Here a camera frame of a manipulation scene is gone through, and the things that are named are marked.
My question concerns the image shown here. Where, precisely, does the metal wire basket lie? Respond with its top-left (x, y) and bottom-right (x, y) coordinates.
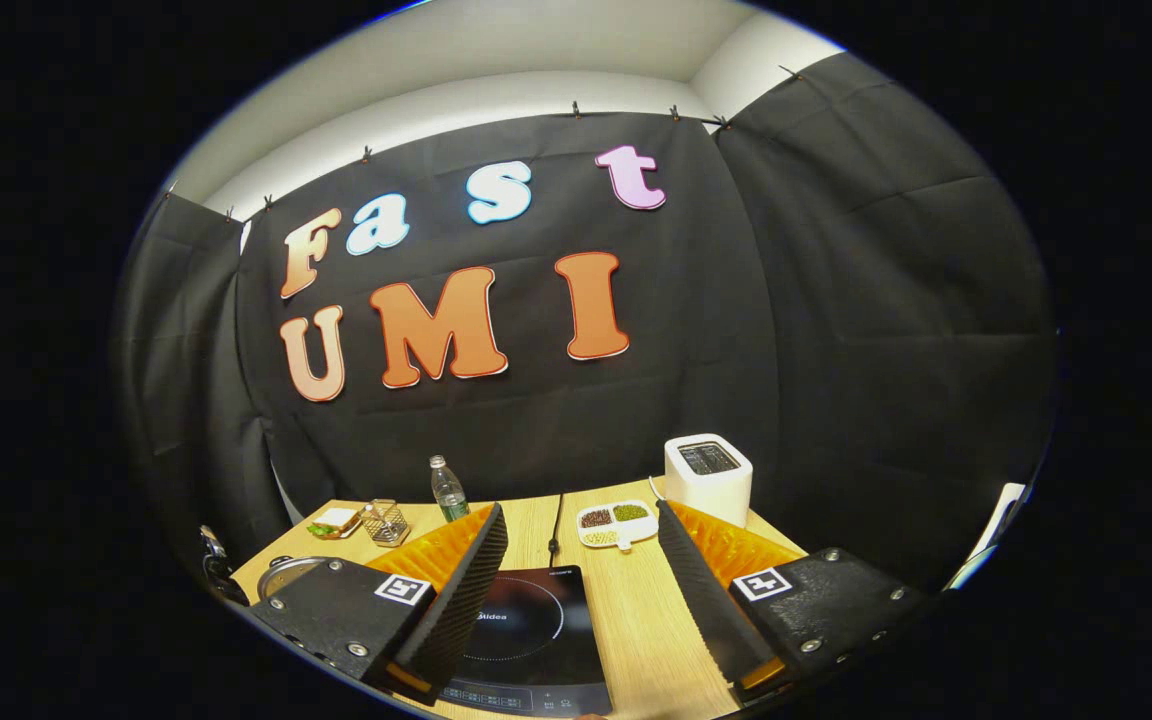
top-left (363, 499), bottom-right (411, 548)

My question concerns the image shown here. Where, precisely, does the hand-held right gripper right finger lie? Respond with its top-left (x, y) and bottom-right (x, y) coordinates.
top-left (656, 498), bottom-right (929, 706)

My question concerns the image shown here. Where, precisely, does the clear plastic water bottle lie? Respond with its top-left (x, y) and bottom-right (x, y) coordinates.
top-left (429, 455), bottom-right (471, 524)

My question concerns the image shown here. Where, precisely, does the white toaster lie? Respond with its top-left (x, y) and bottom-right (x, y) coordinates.
top-left (664, 433), bottom-right (753, 529)

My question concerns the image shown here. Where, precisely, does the white divided bean dish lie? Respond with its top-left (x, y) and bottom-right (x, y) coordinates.
top-left (576, 500), bottom-right (659, 552)

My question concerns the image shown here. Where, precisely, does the black backdrop cloth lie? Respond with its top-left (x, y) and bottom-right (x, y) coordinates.
top-left (116, 50), bottom-right (1057, 601)

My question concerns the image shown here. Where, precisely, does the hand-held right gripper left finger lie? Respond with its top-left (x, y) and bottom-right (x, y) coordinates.
top-left (248, 502), bottom-right (510, 706)

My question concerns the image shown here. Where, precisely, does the sandwich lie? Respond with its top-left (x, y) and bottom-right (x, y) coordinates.
top-left (306, 507), bottom-right (365, 541)

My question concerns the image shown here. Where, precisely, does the black induction cooktop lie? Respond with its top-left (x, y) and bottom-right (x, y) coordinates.
top-left (436, 565), bottom-right (614, 719)

